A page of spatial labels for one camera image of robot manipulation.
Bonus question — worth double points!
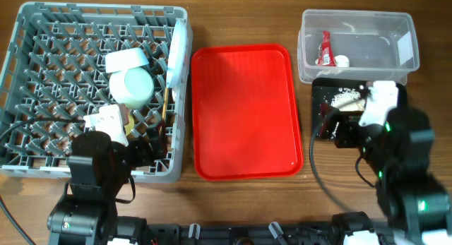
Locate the rice and food scraps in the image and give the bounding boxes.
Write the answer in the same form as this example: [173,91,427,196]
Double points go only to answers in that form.
[318,88,366,140]

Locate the wooden chopstick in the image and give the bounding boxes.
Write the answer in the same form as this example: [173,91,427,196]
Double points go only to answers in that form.
[160,88,169,136]

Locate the green plastic bowl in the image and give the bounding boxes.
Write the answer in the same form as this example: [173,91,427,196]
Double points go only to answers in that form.
[109,67,154,109]

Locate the light blue round plate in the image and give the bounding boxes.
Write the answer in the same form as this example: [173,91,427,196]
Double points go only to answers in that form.
[166,19,188,88]

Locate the red snack wrapper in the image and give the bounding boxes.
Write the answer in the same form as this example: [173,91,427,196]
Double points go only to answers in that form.
[317,30,336,66]

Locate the white small bowl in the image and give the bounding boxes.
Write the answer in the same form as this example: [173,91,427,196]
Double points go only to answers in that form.
[105,47,149,73]

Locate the yellow plastic cup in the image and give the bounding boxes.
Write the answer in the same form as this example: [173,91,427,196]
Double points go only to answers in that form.
[124,114,135,136]

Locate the white plastic fork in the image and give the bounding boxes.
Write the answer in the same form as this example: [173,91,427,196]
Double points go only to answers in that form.
[172,88,177,102]

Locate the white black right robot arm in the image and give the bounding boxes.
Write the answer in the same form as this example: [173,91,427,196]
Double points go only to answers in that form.
[316,106,451,244]

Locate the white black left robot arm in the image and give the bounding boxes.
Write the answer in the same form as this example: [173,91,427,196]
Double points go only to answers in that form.
[47,121,167,245]

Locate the black waste tray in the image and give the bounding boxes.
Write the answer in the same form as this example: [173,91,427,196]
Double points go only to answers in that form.
[311,78,408,141]

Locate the clear plastic waste bin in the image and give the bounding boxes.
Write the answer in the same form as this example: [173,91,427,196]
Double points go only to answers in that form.
[297,9,420,85]

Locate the grey plastic dishwasher rack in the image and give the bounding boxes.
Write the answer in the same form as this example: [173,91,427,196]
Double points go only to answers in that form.
[1,2,189,183]

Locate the red plastic tray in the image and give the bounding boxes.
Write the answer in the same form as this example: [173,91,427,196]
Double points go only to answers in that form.
[191,44,304,181]

